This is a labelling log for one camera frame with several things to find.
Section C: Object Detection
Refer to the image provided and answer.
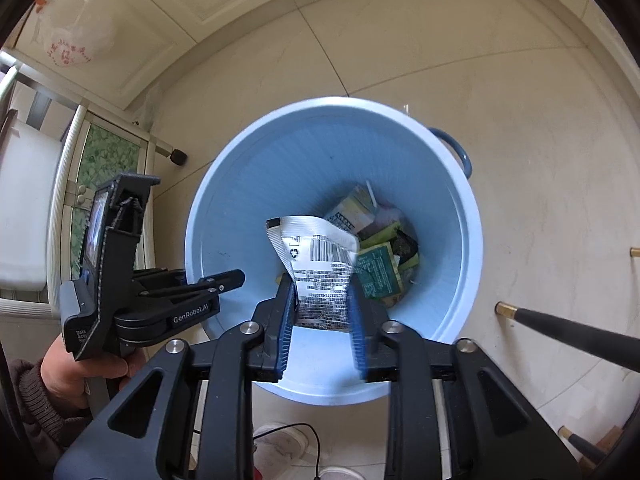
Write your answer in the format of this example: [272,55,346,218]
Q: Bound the red checkered snack packet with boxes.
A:
[355,242,404,300]

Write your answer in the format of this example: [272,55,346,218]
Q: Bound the milk carton box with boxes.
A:
[323,181,378,235]

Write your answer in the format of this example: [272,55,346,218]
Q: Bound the pink plastic bag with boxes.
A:
[37,0,116,68]

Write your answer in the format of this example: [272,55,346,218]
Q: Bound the green snack wrapper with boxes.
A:
[360,221,420,271]

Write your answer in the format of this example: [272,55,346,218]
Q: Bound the blue plastic trash bucket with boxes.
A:
[184,96,483,406]

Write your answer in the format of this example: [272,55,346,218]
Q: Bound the person left hand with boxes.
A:
[40,335,129,412]

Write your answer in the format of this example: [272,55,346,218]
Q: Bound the round white marble table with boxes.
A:
[495,301,639,479]

